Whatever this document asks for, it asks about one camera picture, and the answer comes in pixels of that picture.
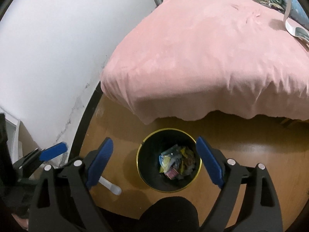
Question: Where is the black gold trash bin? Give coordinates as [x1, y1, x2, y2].
[136, 128, 202, 193]

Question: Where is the trash pile in bin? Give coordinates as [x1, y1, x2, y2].
[159, 145, 196, 180]

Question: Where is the person's left hand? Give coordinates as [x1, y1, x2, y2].
[12, 214, 29, 231]

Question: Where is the white plastic spoon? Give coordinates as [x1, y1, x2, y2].
[98, 176, 122, 196]

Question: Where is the black knee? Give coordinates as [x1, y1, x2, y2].
[98, 196, 199, 231]

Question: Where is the pink bed cover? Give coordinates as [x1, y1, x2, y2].
[101, 0, 308, 124]

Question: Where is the light blue pillow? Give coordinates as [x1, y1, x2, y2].
[279, 0, 308, 30]

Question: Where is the white desk leg frame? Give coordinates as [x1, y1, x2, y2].
[1, 108, 23, 164]

